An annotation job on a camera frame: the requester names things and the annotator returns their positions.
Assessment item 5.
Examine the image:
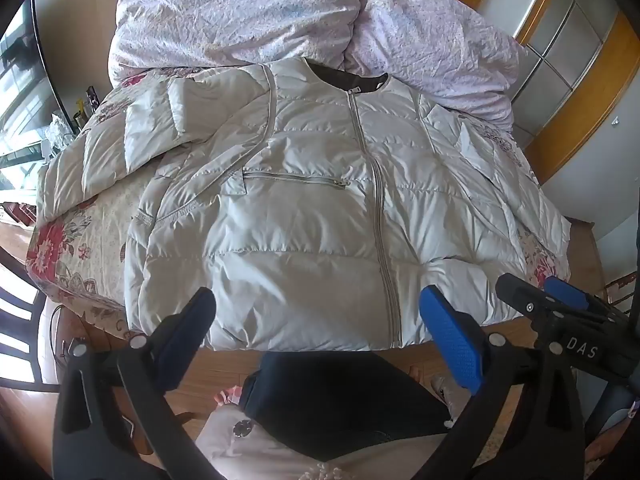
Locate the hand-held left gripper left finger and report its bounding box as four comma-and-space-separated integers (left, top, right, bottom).
52, 287, 218, 480

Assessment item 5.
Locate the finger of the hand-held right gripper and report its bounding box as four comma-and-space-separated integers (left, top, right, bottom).
496, 274, 556, 321
544, 277, 631, 326

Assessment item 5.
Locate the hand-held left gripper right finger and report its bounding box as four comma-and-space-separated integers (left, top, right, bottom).
419, 285, 586, 480

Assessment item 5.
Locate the black slatted chair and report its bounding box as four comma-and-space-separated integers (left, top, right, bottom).
0, 247, 53, 393

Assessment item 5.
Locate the window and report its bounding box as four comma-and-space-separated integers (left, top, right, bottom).
0, 0, 71, 193

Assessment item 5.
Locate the floral bed sheet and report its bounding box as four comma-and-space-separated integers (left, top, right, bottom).
25, 72, 573, 331

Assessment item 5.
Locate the white puffer jacket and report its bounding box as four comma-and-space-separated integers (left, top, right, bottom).
37, 57, 571, 353

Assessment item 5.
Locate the pink slipper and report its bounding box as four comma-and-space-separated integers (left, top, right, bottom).
431, 374, 463, 413

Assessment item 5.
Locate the person's light pink top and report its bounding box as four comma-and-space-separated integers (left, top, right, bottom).
192, 400, 481, 480

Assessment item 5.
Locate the clear plastic wrap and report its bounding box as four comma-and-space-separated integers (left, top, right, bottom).
44, 112, 76, 156

